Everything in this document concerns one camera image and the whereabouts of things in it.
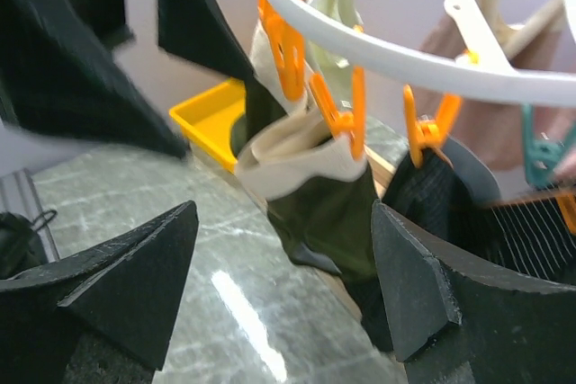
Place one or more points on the pale green hanging underwear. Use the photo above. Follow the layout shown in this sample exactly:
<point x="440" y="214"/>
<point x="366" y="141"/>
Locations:
<point x="343" y="11"/>

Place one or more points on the olive green underwear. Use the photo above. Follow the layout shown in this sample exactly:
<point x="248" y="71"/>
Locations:
<point x="271" y="122"/>

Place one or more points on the orange plastic clothes clip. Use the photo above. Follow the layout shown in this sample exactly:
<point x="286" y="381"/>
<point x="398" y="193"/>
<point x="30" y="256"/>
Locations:
<point x="288" y="50"/>

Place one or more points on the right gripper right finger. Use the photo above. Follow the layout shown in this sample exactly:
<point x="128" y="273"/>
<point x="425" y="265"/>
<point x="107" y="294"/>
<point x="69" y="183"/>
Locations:
<point x="456" y="318"/>

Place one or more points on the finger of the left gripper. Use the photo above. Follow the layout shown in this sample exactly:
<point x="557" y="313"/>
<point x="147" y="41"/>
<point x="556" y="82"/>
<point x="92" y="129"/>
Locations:
<point x="197" y="31"/>
<point x="57" y="79"/>

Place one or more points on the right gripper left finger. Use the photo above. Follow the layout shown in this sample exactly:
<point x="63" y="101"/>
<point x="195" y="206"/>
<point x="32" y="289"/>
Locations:
<point x="103" y="315"/>

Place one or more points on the beige hanging underwear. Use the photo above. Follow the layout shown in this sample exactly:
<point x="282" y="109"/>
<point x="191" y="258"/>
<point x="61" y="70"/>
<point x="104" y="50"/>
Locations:
<point x="508" y="6"/>

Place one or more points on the black striped hanging underwear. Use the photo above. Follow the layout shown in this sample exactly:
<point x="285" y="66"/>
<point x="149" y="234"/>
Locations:
<point x="455" y="196"/>

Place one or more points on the yellow plastic bin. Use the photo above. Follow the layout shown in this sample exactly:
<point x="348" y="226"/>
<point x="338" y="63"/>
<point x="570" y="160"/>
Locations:
<point x="206" y="119"/>

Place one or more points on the white round clip hanger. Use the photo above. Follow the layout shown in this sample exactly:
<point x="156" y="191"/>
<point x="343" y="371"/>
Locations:
<point x="391" y="50"/>

